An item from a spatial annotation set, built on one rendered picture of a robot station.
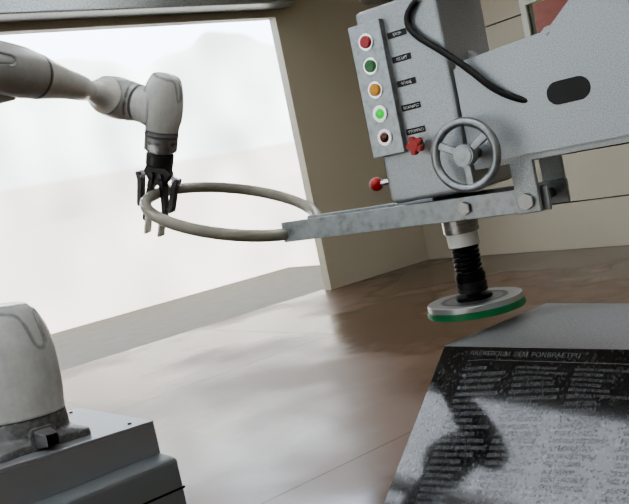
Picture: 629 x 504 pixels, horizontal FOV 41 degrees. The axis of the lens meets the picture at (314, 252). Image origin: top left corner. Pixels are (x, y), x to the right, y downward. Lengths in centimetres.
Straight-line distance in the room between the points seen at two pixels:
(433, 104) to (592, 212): 725
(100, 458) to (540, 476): 79
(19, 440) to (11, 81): 72
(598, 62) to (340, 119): 830
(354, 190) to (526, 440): 841
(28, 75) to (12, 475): 81
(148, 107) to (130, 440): 97
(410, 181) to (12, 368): 88
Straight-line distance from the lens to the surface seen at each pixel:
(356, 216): 195
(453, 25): 181
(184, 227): 206
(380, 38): 181
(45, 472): 161
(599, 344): 158
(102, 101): 231
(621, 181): 874
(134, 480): 161
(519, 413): 157
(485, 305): 181
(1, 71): 183
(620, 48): 164
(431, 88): 177
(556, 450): 150
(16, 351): 164
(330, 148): 970
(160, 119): 227
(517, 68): 170
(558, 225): 923
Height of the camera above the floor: 125
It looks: 5 degrees down
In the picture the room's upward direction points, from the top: 12 degrees counter-clockwise
